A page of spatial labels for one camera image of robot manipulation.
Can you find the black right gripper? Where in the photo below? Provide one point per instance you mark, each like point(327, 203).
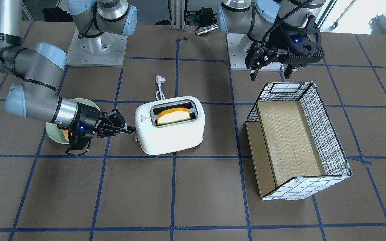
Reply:
point(90, 119)

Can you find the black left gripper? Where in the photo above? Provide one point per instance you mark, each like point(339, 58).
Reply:
point(282, 41)

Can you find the white two-slot toaster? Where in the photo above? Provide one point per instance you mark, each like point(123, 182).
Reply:
point(157, 140)

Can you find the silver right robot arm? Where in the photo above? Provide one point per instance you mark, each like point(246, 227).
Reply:
point(42, 67)

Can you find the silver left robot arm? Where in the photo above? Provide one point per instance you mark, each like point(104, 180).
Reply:
point(257, 19)

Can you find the toast bread slice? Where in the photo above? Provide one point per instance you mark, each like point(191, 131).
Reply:
point(173, 115)

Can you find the golden triangular pastry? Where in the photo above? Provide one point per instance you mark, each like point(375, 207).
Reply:
point(66, 135)

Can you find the light green plate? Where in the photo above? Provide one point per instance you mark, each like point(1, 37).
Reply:
point(56, 134)

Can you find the silver metal cylinder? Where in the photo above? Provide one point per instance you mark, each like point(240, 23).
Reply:
point(202, 30)

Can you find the black power adapter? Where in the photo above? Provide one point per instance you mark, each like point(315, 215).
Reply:
point(206, 16)

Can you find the grid-pattern box with wood shelf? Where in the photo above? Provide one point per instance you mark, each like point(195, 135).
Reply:
point(294, 147)

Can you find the aluminium frame post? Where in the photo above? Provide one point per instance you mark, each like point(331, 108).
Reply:
point(177, 14)

